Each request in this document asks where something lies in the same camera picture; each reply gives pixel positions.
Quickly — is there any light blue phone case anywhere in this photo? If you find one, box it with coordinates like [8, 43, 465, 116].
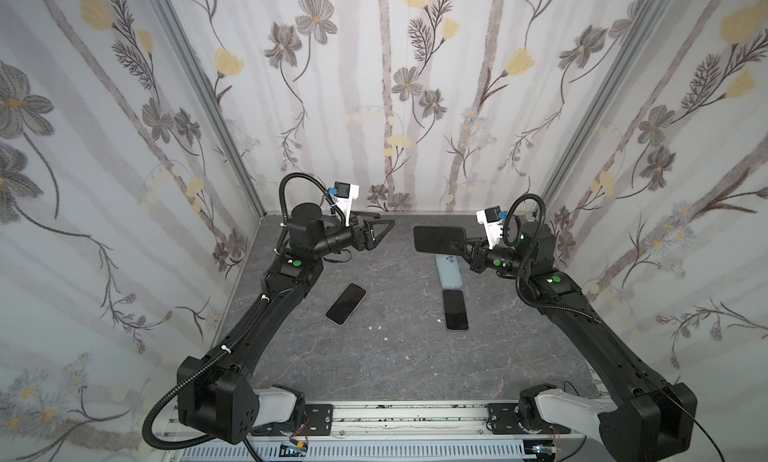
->
[435, 254, 463, 290]

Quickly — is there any black phone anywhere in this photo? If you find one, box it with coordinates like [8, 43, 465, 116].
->
[413, 225, 466, 255]

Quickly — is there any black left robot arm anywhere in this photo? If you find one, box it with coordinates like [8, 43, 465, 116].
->
[172, 202, 395, 450]

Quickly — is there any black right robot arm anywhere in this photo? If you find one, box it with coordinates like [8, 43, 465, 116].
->
[439, 222, 697, 461]

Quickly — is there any phone in pink case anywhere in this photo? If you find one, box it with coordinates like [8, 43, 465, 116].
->
[325, 283, 367, 326]

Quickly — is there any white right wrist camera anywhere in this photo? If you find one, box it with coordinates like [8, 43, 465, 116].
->
[476, 206, 507, 249]

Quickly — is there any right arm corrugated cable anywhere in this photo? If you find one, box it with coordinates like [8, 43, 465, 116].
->
[501, 192, 601, 325]

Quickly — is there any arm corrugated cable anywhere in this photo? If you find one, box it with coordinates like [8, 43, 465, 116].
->
[141, 172, 349, 451]
[501, 192, 601, 325]

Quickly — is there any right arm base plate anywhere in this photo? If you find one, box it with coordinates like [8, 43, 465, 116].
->
[486, 402, 523, 435]

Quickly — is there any aluminium front rail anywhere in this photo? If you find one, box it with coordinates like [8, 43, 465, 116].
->
[161, 398, 661, 448]

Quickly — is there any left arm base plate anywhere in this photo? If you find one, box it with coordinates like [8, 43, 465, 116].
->
[298, 404, 334, 437]

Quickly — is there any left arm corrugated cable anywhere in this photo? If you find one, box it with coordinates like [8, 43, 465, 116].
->
[141, 172, 349, 451]

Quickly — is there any white slotted cable duct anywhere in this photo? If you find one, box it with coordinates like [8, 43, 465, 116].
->
[179, 440, 535, 462]

